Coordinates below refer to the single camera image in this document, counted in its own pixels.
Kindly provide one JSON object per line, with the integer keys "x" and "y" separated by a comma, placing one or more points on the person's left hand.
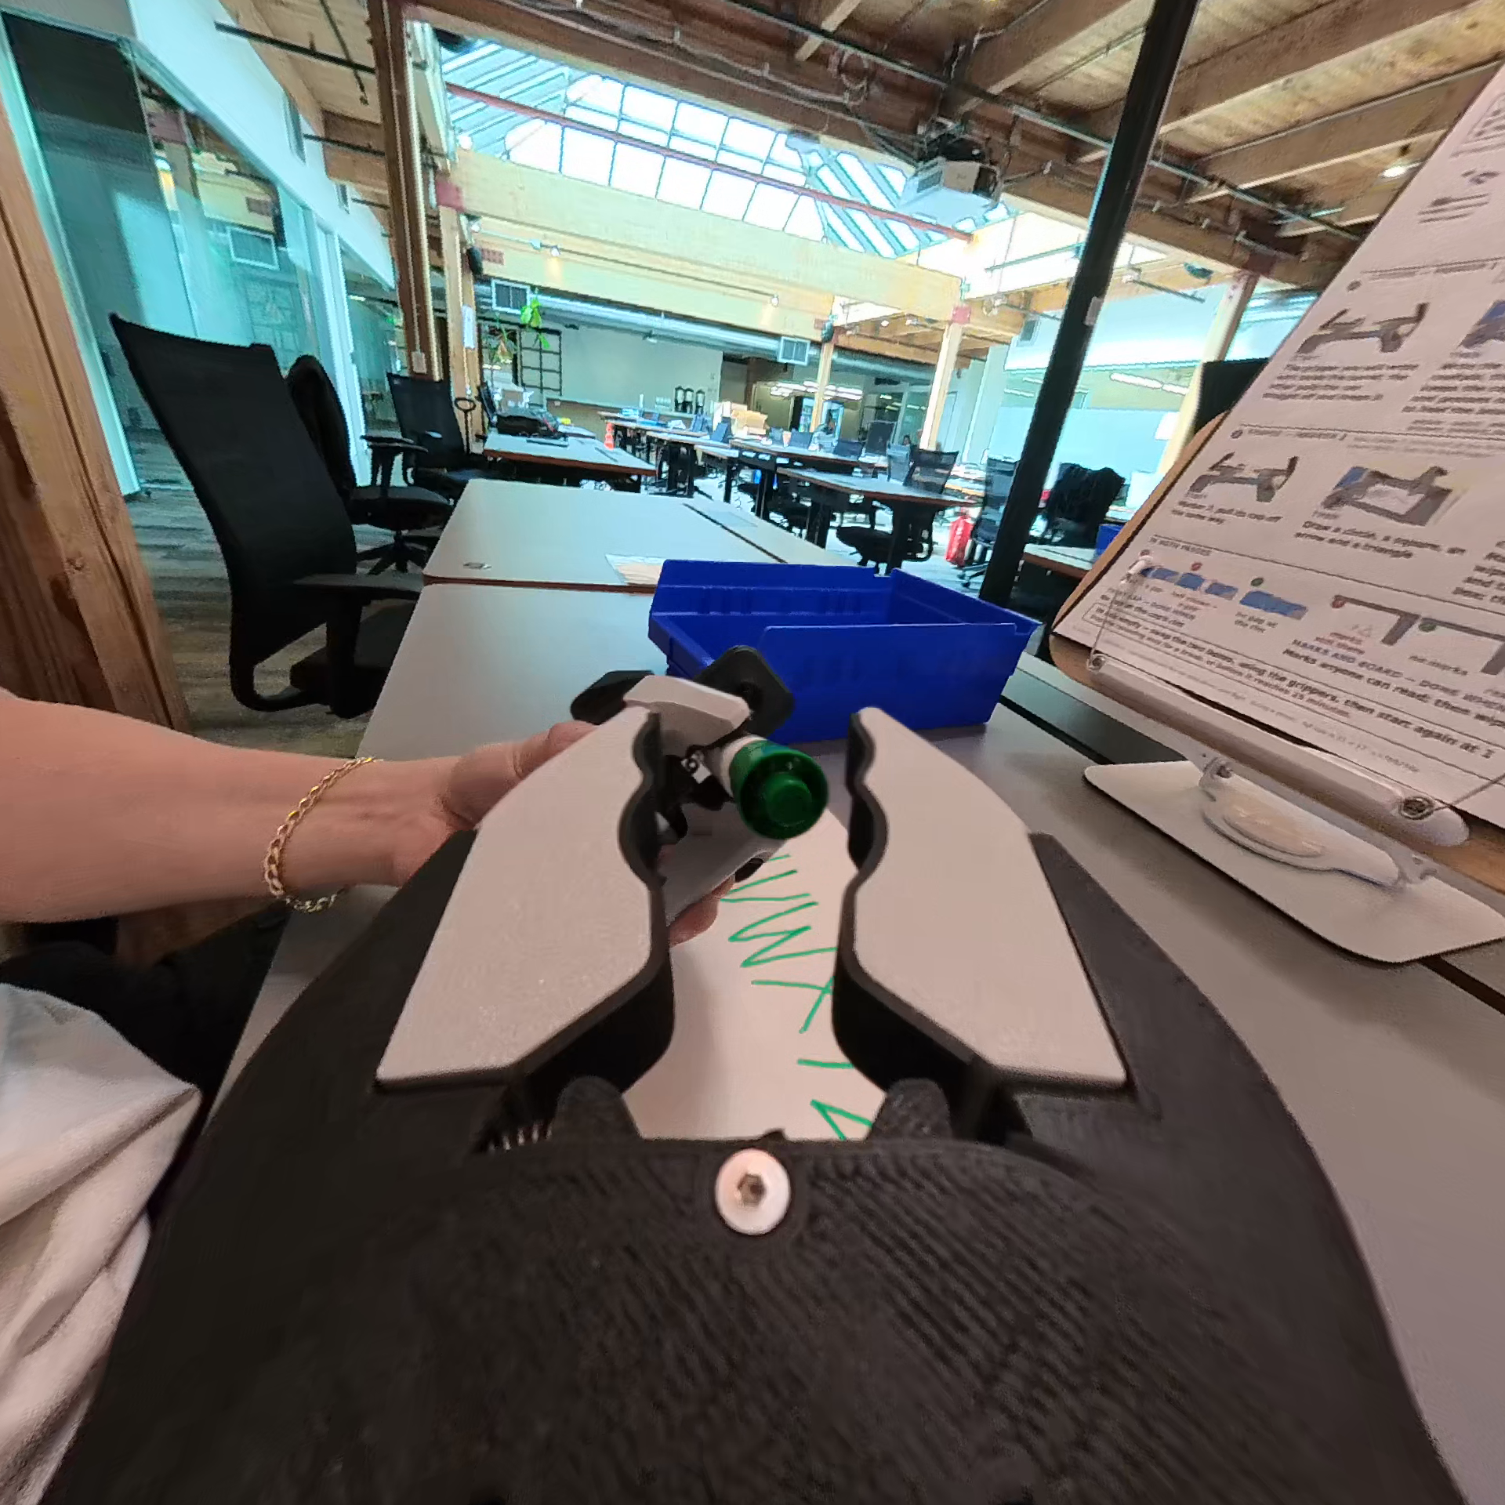
{"x": 469, "y": 788}

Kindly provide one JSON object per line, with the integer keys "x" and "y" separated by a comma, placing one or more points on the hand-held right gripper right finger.
{"x": 975, "y": 919}

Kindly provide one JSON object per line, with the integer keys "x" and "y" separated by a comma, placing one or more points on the black pole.
{"x": 1079, "y": 293}

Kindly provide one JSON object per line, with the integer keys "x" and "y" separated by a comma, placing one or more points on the ceiling projector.
{"x": 946, "y": 179}

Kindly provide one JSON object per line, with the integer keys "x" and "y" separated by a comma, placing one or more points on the wooden column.
{"x": 405, "y": 179}

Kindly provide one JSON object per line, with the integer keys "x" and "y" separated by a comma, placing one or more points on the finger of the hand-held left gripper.
{"x": 701, "y": 701}
{"x": 706, "y": 870}

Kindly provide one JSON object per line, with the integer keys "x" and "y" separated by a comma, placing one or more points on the wooden post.
{"x": 57, "y": 527}

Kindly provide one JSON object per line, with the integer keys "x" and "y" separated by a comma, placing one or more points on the green whiteboard marker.
{"x": 717, "y": 763}

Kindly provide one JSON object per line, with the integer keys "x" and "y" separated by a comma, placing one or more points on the person's left forearm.
{"x": 140, "y": 808}

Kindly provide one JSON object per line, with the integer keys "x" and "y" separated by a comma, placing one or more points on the black office chair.
{"x": 235, "y": 492}
{"x": 429, "y": 425}
{"x": 339, "y": 444}
{"x": 919, "y": 482}

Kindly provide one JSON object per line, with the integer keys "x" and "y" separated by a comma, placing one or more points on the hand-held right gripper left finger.
{"x": 527, "y": 919}

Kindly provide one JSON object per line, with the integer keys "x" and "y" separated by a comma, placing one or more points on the green hanging plant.
{"x": 534, "y": 320}

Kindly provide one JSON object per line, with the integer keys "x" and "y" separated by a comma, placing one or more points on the small white whiteboard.
{"x": 752, "y": 1000}

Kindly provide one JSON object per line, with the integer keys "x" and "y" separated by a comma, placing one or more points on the blue plastic bin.
{"x": 825, "y": 636}

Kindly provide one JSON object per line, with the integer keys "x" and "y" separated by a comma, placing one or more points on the wooden-edged desk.
{"x": 872, "y": 482}
{"x": 564, "y": 453}

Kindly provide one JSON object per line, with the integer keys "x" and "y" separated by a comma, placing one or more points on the green marker cap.
{"x": 778, "y": 788}

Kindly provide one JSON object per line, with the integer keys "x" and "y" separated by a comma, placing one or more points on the illustrated instruction sheet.
{"x": 1349, "y": 527}

